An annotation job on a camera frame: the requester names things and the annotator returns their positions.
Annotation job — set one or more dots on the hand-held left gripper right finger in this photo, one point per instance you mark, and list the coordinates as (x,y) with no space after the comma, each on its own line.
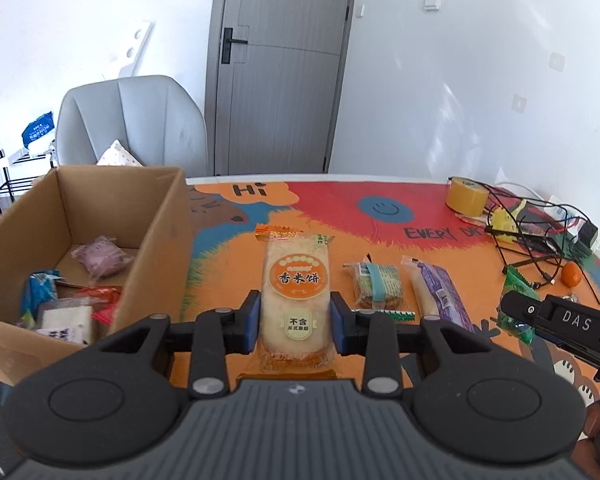
(337,321)

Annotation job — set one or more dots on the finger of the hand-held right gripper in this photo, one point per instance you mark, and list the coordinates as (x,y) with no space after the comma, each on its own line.
(520,310)

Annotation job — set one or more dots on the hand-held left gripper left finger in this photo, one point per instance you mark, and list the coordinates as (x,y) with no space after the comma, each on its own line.
(252,321)

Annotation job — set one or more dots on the green snack packet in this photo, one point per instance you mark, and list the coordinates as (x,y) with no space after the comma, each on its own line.
(517,282)

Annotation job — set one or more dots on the rice cracker packet orange label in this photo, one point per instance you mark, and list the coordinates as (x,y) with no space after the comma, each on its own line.
(295,300)

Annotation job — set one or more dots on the brown cardboard box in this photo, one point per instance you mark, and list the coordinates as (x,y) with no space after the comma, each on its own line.
(155,260)

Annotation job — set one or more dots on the orange red snack packet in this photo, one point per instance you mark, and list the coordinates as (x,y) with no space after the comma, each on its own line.
(107,302)

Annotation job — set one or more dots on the purple snack packet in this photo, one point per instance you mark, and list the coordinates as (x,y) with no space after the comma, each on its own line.
(102,256)

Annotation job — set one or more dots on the white snack packet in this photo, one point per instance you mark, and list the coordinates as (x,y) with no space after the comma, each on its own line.
(65,321)

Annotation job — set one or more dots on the blue snack packet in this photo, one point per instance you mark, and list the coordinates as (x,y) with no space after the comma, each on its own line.
(39,290)

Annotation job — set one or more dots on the biscuit packet with teal band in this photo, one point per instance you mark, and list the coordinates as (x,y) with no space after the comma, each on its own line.
(380,287)

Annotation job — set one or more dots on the small orange fruit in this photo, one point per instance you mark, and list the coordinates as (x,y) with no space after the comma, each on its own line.
(570,274)

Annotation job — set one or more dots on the purple bread packet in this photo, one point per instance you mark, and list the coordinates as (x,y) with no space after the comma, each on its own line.
(442,295)

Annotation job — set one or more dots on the black power adapter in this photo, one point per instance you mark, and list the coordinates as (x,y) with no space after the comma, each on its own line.
(588,235)

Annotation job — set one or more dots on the yellow crumpled wrapper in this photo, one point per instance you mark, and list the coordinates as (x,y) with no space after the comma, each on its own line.
(502,218)

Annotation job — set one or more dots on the colourful printed table mat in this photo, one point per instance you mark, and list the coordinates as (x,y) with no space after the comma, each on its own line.
(330,215)

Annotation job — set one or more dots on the white power strip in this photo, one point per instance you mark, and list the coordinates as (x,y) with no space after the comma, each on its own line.
(562,212)

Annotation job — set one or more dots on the yellow tape roll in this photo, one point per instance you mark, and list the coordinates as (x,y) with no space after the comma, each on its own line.
(467,195)

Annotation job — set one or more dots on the white patterned cushion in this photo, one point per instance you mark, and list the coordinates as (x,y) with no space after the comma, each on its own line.
(120,156)

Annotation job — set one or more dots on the grey chair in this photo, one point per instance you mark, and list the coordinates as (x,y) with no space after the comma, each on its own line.
(150,115)

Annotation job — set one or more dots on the grey door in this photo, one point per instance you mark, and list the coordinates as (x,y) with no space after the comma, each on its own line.
(285,90)

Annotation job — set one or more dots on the black metal rack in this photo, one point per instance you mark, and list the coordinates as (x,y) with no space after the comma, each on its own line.
(5,180)

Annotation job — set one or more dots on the blue plastic bag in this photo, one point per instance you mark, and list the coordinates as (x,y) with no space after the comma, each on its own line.
(37,129)

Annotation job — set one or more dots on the white foam board with holes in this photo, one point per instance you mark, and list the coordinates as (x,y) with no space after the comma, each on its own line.
(130,47)

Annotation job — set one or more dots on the white wall socket plate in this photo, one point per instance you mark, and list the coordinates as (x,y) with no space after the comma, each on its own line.
(557,60)
(519,102)

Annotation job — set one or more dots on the white light switch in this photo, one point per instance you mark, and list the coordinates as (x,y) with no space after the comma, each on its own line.
(432,1)

